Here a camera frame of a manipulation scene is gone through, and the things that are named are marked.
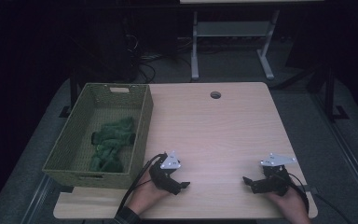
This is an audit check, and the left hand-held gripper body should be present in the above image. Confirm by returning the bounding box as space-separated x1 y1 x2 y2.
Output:
148 150 182 190

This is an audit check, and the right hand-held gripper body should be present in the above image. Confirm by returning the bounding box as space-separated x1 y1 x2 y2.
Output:
259 152 297 197

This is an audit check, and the green fleece garment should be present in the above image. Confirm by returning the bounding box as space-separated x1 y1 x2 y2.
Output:
89 116 137 174

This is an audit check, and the green woven basket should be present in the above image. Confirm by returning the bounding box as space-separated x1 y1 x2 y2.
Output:
42 82 154 190

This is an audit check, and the person's left hand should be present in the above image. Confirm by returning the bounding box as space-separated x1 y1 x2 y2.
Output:
127 169 171 216

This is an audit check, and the person's right hand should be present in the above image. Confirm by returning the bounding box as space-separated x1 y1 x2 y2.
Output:
265 181 312 224

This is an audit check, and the black metal stand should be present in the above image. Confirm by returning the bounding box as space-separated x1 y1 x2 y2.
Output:
307 63 351 122
59 69 79 119

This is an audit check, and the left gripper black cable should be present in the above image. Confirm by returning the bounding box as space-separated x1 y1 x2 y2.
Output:
115 153 167 218

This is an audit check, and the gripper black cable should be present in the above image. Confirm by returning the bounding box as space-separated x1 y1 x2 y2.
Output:
287 172 310 215
115 153 167 218

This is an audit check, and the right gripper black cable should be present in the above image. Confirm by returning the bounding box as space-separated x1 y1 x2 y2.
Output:
287 172 310 215

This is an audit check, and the black floor cable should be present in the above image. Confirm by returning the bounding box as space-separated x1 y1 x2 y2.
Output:
314 192 353 224

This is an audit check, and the aluminium rail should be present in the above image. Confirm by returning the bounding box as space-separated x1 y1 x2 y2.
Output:
21 175 54 224
310 92 358 216

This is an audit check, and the tangle of black floor cables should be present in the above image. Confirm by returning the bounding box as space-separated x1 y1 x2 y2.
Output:
122 32 194 84

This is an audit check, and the white metal desk frame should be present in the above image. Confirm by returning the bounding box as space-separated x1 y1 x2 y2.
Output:
190 8 281 81

